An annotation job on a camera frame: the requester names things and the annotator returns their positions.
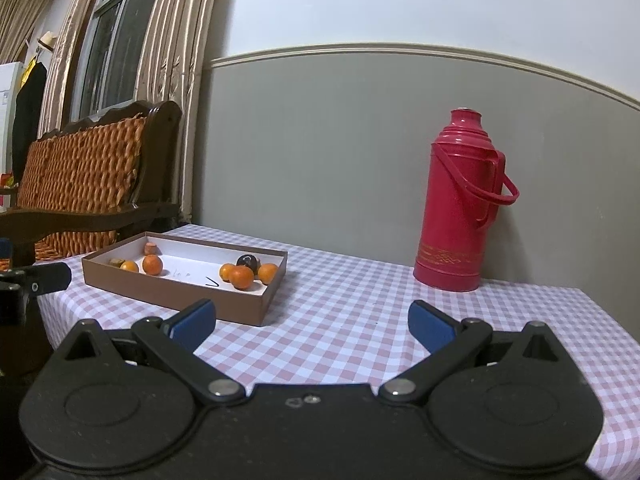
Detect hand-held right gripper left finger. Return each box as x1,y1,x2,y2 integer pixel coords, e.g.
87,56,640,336
62,298,246,403

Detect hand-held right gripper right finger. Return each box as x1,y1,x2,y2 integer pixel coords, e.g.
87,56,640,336
377,300,563,403

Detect shallow brown cardboard box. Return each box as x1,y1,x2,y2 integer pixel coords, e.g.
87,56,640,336
81,231,289,327

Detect pink checked tablecloth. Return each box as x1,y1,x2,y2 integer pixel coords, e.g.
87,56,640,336
37,224,640,480

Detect wooden wicker sofa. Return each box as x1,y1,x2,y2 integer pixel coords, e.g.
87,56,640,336
0,116,148,261

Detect red thermos flask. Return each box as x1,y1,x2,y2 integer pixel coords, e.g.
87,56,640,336
413,108,520,292

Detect white refrigerator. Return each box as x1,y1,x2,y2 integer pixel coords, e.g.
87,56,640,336
0,61,25,196

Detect black hanging coat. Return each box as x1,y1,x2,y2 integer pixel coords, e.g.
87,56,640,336
11,61,48,183

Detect dark wooden sofa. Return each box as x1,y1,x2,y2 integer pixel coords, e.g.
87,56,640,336
0,100,183,361

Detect narrow beige satin curtain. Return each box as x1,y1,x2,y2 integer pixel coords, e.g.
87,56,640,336
37,0,108,136

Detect plain beige pleated curtain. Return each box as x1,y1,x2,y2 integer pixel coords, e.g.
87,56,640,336
0,0,66,63

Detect wide beige satin curtain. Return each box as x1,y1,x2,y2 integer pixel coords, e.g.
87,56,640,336
135,0,224,223

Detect window with white frame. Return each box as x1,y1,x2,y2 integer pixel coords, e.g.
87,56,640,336
70,0,171,121

